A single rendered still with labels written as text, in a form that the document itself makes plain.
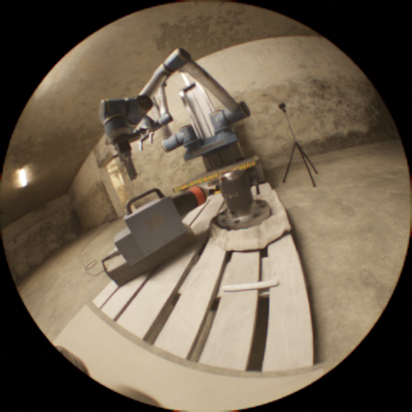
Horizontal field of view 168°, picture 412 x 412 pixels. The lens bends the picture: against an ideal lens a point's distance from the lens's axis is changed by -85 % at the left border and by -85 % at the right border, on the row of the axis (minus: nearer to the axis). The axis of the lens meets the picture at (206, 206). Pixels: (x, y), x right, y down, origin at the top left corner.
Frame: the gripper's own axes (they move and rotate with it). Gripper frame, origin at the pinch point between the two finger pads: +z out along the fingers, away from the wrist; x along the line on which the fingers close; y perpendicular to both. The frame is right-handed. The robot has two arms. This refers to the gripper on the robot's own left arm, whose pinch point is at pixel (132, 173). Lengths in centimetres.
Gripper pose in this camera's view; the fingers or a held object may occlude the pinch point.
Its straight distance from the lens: 61.1
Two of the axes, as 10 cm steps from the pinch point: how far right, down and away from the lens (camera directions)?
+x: 5.6, 0.2, -8.3
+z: 3.6, 8.9, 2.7
